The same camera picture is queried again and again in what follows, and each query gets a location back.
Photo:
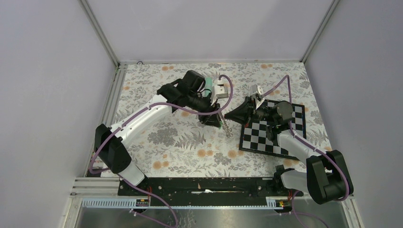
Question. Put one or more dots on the teal rolling pin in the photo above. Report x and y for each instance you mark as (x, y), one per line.
(207, 90)

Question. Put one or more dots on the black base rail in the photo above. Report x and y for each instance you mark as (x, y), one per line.
(209, 190)

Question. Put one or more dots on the white slotted cable duct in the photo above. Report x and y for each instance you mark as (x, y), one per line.
(143, 203)

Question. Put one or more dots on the black white checkerboard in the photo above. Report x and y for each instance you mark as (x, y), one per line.
(253, 138)

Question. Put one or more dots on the floral patterned table mat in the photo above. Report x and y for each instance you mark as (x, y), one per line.
(180, 146)

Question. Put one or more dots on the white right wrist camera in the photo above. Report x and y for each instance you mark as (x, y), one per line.
(256, 96)

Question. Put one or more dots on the silver carabiner keyring with chain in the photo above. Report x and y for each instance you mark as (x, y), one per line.
(225, 126)

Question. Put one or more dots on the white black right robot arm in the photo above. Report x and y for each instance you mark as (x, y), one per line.
(326, 178)

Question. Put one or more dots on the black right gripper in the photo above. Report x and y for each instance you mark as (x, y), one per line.
(245, 111)

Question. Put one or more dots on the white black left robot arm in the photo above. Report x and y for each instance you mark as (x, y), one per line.
(193, 91)

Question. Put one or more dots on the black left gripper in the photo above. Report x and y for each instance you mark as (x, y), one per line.
(210, 119)

